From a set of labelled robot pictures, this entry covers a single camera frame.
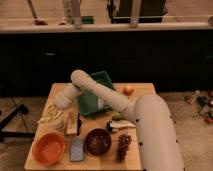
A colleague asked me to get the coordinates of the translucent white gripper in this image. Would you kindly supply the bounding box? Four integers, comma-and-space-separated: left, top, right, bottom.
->
37, 104, 71, 129

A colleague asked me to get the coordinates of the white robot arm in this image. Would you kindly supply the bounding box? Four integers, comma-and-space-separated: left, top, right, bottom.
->
52, 70, 185, 171

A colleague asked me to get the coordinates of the green plastic tray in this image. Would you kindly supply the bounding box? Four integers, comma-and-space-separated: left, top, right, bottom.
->
77, 71, 115, 117

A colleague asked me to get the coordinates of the black tripod stand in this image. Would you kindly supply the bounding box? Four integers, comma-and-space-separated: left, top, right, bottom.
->
0, 104, 35, 142

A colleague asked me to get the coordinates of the white cloth in tray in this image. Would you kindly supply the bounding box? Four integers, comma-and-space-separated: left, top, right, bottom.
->
97, 99, 105, 109

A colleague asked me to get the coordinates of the orange plastic bowl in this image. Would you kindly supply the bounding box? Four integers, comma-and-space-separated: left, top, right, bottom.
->
32, 132, 65, 166

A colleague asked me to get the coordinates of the blue sponge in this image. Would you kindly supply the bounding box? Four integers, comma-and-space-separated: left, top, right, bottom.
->
70, 139, 84, 162

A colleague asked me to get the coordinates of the dark brown bowl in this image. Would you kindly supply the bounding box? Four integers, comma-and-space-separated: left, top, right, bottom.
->
85, 128, 112, 156

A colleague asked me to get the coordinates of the green chili pepper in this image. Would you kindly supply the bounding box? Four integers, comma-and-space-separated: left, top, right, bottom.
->
112, 115, 125, 121

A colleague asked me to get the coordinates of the small orange fruit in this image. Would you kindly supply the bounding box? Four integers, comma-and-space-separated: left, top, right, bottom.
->
123, 85, 134, 96

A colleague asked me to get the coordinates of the bunch of red grapes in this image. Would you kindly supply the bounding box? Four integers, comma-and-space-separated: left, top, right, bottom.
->
116, 134, 132, 162

